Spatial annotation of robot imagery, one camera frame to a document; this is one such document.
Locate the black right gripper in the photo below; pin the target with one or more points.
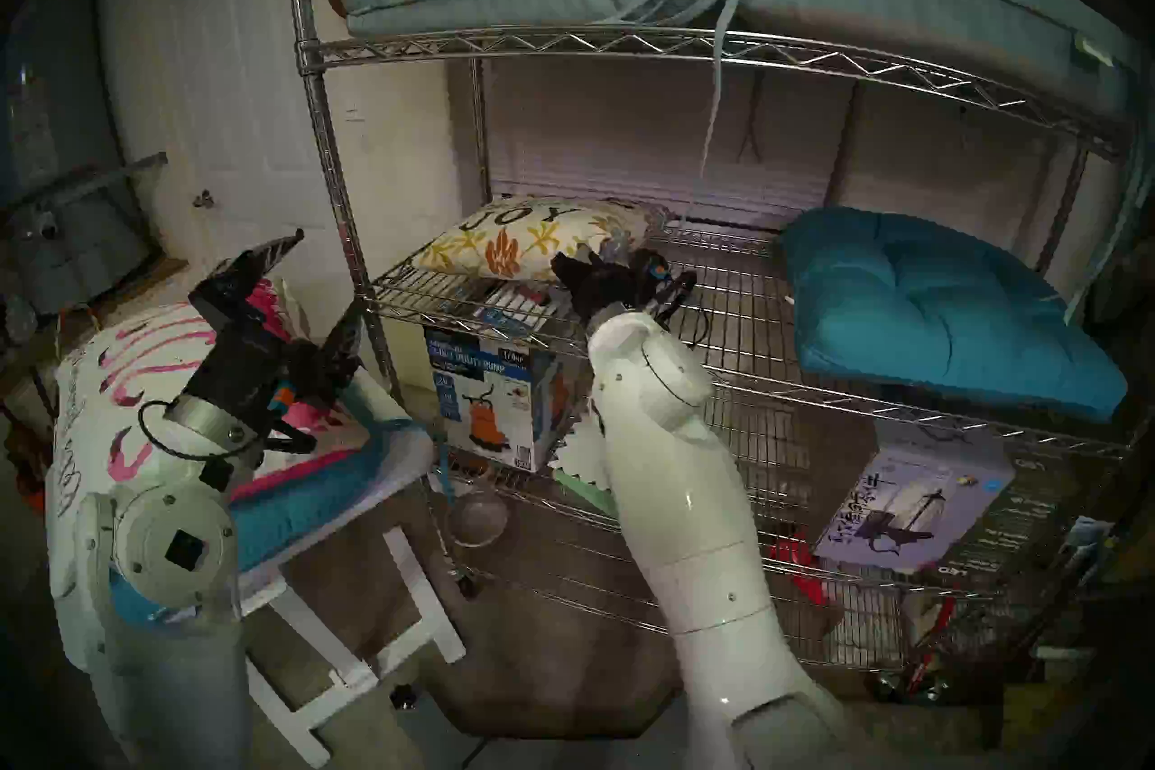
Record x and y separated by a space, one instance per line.
605 285

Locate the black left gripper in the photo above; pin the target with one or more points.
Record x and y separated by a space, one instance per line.
244 371

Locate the floral JOY throw pillow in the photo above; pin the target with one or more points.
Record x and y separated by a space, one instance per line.
523 236

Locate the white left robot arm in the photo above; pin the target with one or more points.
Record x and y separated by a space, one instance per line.
162 687

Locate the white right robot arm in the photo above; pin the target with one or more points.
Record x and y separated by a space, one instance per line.
686 507

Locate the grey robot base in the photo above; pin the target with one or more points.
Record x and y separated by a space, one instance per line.
559 746

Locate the teal flat seat cushion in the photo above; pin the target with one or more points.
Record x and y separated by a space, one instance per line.
307 497

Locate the teal tufted seat cushion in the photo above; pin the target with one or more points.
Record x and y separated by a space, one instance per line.
920 308

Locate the metal door knob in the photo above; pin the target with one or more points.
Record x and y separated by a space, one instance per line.
203 199

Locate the utility pump box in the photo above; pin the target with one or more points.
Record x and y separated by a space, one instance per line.
478 416

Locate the brown wooden ledge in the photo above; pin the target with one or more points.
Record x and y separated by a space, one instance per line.
117 295

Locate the white scalloped paper sheet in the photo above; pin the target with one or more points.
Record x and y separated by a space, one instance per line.
577 452

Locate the pink flamingo throw pillow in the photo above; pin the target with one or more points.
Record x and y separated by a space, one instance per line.
99 380

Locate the striped candy cane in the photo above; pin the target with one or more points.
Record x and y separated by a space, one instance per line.
77 313

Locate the green paper sheet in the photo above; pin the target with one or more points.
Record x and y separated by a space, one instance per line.
586 495

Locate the grey water heater tank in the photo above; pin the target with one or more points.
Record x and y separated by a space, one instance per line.
63 254

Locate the clear glass bowl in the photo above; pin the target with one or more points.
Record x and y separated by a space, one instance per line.
478 520

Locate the white panel door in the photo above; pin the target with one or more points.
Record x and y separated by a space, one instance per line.
226 55

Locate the silver round ornament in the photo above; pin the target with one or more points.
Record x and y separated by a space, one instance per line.
16 319

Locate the black caster wheel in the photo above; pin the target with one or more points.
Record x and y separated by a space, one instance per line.
466 583

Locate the white folding table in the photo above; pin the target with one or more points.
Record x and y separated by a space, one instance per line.
415 624

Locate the red plastic bag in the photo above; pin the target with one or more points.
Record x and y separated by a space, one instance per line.
799 565

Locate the black base knob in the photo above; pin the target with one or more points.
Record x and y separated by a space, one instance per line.
403 697

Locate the LED lamp box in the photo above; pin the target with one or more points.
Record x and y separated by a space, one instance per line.
911 497

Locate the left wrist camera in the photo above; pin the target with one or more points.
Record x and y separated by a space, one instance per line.
289 403

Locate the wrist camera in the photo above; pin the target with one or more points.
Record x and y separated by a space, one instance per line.
663 276
289 403

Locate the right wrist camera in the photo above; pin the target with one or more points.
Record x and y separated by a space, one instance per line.
663 276

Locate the white light switch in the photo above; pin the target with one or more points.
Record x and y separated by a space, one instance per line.
353 114

